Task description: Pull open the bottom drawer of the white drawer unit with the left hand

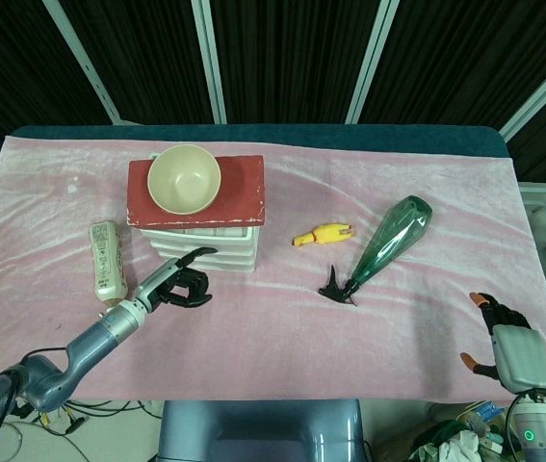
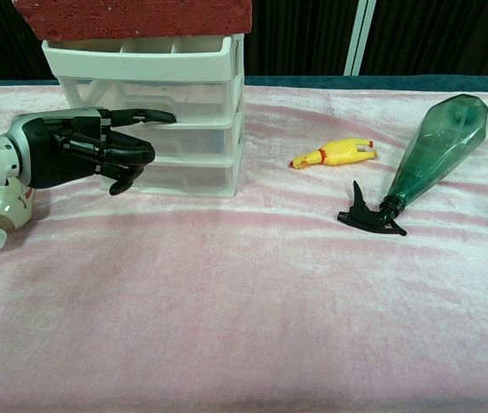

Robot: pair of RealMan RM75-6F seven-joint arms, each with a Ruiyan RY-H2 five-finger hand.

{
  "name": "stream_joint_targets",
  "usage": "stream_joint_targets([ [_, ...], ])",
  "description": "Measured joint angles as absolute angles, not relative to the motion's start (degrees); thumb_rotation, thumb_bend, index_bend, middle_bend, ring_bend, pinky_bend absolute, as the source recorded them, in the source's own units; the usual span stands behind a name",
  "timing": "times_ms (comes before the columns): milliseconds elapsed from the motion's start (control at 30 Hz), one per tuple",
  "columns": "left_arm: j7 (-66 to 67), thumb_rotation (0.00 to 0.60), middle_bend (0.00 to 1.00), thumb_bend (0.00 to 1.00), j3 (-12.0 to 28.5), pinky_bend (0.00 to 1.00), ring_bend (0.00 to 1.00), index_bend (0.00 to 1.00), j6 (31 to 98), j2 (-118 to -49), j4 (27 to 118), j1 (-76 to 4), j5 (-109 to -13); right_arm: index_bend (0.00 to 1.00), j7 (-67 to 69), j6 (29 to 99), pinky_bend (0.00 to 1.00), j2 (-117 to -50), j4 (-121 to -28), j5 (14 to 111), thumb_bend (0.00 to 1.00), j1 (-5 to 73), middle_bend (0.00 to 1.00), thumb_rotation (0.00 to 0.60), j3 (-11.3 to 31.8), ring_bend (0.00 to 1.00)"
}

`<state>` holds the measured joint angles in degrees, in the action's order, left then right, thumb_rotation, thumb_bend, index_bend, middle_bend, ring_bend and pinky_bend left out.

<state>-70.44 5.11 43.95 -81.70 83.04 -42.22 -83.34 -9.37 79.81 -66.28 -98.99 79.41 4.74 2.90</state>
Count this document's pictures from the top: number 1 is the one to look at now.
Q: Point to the right black grey robot hand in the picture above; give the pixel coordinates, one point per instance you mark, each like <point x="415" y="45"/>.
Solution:
<point x="518" y="353"/>

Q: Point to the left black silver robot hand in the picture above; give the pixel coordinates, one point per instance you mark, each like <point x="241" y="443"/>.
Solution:
<point x="159" y="284"/>

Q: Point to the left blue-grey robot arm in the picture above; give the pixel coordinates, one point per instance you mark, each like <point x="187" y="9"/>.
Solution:
<point x="85" y="344"/>

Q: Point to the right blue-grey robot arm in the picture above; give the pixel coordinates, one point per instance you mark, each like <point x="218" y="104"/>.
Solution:
<point x="539" y="428"/>

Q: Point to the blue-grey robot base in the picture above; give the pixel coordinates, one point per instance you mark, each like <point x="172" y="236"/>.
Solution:
<point x="263" y="430"/>

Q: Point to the white plastic drawer cabinet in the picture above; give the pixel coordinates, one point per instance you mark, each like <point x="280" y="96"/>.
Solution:
<point x="215" y="255"/>

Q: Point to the beige squeeze bottle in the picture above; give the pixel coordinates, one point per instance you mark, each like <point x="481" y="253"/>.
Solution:
<point x="106" y="260"/>

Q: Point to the blue small package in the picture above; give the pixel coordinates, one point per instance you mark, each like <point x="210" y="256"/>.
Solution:
<point x="489" y="413"/>

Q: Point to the beige bowl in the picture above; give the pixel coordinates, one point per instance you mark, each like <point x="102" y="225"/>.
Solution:
<point x="183" y="180"/>

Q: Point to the white crumpled cloth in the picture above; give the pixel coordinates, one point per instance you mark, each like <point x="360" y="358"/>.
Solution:
<point x="458" y="445"/>

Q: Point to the green plastic bag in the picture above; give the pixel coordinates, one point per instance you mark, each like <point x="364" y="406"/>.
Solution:
<point x="434" y="435"/>

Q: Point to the red board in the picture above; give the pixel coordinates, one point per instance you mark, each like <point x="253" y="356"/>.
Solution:
<point x="241" y="192"/>

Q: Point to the pink velvet cloth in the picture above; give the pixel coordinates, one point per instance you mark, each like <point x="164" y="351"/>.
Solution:
<point x="301" y="313"/>

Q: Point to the green spray bottle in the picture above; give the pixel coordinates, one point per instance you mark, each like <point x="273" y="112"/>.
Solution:
<point x="393" y="236"/>

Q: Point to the yellow rubber chicken toy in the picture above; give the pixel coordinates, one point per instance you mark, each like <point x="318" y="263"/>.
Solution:
<point x="325" y="235"/>

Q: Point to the teal table cover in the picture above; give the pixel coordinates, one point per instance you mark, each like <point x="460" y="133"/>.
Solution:
<point x="349" y="137"/>

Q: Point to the white partition post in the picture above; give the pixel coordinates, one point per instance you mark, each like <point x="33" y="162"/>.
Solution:
<point x="542" y="82"/>
<point x="371" y="62"/>
<point x="87" y="62"/>
<point x="210" y="58"/>

